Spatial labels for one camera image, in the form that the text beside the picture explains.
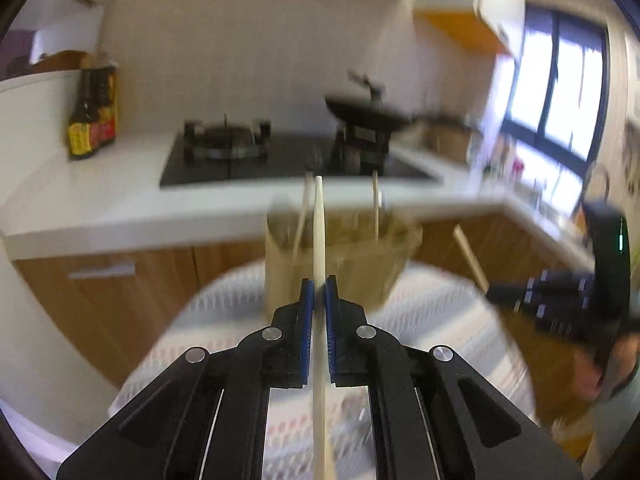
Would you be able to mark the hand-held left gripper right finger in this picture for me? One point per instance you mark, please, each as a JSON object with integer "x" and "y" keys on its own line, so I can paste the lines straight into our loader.
{"x": 330, "y": 332}

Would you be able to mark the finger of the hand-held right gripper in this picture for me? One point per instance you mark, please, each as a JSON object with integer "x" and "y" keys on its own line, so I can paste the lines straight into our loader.
{"x": 540, "y": 285}
{"x": 555, "y": 320}

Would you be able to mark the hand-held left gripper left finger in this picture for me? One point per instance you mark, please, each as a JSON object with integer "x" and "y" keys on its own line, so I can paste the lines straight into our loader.
{"x": 307, "y": 332}

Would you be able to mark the beige plastic utensil basket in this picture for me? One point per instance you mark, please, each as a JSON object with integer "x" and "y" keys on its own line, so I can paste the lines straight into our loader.
{"x": 360, "y": 270}

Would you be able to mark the wooden chopstick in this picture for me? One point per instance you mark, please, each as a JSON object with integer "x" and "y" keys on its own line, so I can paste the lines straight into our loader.
{"x": 320, "y": 240}
{"x": 470, "y": 260}
{"x": 375, "y": 205}
{"x": 301, "y": 220}

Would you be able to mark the person's right forearm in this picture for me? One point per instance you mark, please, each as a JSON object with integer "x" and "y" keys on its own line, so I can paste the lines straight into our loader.
{"x": 620, "y": 435}

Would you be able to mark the person's right hand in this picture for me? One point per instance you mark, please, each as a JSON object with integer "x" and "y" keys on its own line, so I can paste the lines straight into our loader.
{"x": 587, "y": 372}

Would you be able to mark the striped woven tablecloth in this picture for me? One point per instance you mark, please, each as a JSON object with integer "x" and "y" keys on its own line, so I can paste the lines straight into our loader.
{"x": 210, "y": 320}

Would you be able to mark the black glass gas cooktop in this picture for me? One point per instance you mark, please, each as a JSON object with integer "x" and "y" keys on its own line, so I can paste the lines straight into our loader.
{"x": 290, "y": 160}

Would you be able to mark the black burner grate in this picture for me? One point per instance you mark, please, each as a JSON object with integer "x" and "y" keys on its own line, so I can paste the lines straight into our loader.
{"x": 362, "y": 145}
{"x": 225, "y": 140}

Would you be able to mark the dark framed window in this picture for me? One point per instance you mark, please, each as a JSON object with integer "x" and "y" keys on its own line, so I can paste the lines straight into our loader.
{"x": 560, "y": 85}

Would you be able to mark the black wok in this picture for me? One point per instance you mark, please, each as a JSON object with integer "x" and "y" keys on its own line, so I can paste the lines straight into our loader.
{"x": 370, "y": 115}

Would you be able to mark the white kitchen countertop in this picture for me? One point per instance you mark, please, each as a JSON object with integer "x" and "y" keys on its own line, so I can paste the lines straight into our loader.
{"x": 100, "y": 200}

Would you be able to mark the white curved furniture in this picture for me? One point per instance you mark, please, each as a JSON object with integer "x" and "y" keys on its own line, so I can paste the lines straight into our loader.
{"x": 35, "y": 360}

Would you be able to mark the red label sauce bottle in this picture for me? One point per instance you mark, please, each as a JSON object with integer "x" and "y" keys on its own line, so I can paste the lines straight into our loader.
{"x": 107, "y": 115}

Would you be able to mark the dark soy sauce bottle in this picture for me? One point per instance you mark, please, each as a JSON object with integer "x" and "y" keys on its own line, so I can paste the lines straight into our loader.
{"x": 82, "y": 130}

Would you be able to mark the brown wooden board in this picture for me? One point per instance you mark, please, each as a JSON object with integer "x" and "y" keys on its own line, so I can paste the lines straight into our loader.
{"x": 62, "y": 60}

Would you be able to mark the orange and white wall cabinet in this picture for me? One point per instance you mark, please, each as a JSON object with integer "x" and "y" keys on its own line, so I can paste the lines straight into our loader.
{"x": 475, "y": 25}

